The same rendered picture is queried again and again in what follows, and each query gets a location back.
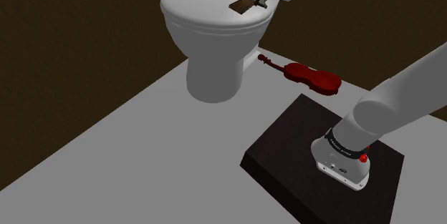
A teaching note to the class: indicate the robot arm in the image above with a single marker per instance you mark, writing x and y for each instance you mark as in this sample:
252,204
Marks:
391,111

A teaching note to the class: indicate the white toilet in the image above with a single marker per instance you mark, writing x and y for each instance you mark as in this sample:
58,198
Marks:
213,42

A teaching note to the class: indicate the red violin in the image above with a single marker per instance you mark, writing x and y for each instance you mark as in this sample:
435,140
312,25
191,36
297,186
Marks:
310,76

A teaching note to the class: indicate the dark robot stand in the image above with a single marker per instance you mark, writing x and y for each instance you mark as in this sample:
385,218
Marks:
290,146

